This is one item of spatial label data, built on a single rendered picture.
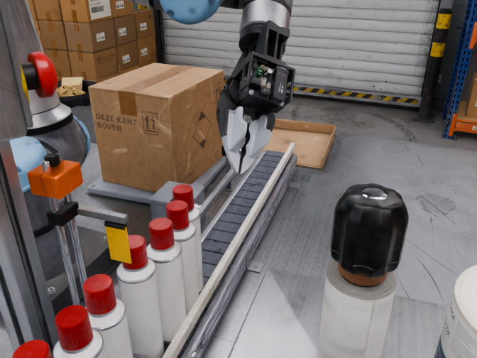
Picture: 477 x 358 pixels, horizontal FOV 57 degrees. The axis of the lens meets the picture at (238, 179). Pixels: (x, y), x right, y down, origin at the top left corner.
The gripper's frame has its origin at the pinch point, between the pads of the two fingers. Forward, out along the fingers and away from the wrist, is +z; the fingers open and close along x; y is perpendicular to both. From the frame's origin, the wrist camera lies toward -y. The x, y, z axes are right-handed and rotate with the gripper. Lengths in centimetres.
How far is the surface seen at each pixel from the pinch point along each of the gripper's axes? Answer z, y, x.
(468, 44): -208, -147, 237
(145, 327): 23.5, -8.4, -6.3
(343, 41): -261, -261, 202
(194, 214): 5.7, -11.6, -1.3
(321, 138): -44, -66, 57
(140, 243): 13.3, -2.0, -10.9
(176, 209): 6.9, -6.3, -5.9
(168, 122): -21.3, -42.0, -2.2
